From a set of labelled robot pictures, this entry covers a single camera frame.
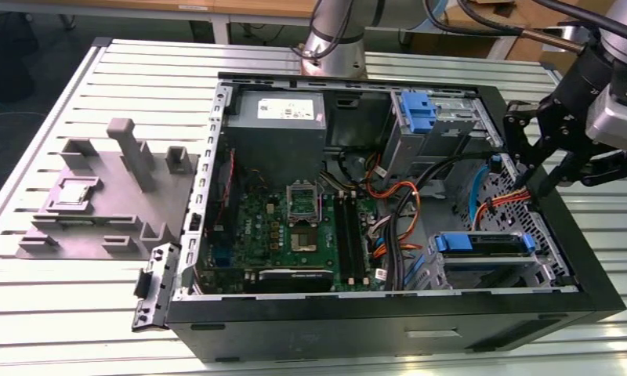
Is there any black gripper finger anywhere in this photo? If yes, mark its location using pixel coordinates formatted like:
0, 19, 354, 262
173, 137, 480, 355
532, 150, 627, 204
504, 100, 556, 190

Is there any hard disk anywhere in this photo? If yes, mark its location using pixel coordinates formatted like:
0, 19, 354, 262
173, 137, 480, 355
404, 231, 536, 289

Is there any grey metal disk bay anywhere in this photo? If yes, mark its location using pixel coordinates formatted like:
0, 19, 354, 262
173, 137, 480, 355
428, 230, 555, 291

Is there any grey metal drive cage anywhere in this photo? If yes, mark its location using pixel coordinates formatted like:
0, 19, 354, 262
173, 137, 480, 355
383, 89, 504, 182

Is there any brown wooden cabinet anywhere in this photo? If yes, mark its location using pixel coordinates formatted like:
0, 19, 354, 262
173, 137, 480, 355
508, 0, 582, 68

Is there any blue plastic drive latch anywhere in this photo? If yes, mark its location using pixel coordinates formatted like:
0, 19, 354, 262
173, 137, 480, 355
402, 92, 436, 135

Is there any black fan shroud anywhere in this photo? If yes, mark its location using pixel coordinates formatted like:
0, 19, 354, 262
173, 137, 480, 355
324, 90, 394, 152

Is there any black RAM slot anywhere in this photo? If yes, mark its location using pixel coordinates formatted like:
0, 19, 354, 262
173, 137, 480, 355
347, 191, 371, 285

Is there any metal socket cover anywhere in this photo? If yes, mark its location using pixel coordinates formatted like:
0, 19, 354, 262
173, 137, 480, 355
285, 179, 324, 227

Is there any grey power supply unit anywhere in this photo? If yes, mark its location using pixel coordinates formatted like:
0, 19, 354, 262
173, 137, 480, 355
224, 89, 328, 185

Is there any CPU socket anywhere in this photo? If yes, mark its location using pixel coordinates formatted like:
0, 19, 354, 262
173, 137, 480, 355
289, 226, 323, 254

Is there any green motherboard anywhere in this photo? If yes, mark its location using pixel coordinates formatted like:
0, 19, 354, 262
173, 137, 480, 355
203, 183, 394, 293

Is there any black graphics card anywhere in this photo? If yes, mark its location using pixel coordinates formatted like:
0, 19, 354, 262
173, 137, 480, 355
243, 268, 335, 294

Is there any black PC case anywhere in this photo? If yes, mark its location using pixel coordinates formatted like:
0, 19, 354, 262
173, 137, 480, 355
131, 71, 627, 363

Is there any blue expansion slot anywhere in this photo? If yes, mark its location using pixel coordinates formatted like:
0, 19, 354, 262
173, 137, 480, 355
212, 244, 232, 269

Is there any wooden desk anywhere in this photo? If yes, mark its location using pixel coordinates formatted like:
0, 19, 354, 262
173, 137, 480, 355
9, 0, 532, 60

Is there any grey parts rack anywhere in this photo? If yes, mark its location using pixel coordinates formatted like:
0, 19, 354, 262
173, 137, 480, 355
17, 117, 203, 262

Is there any silver CPU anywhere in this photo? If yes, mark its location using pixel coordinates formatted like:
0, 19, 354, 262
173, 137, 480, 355
56, 182, 91, 205

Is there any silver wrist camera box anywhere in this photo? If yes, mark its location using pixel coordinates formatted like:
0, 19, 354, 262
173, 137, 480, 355
584, 80, 627, 150

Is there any orange power wire bundle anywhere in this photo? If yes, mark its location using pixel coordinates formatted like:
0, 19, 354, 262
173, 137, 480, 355
364, 156, 422, 244
474, 189, 532, 228

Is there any blue data wire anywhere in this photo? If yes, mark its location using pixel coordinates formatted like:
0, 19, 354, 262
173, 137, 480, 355
470, 154, 500, 232

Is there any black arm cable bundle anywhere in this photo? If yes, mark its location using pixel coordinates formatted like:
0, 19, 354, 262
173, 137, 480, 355
458, 0, 610, 52

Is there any thin red wire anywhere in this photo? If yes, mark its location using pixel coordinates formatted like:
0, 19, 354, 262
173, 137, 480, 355
208, 148, 237, 232

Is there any grey card retention bracket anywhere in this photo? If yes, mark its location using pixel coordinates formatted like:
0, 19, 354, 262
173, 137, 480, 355
131, 242, 181, 332

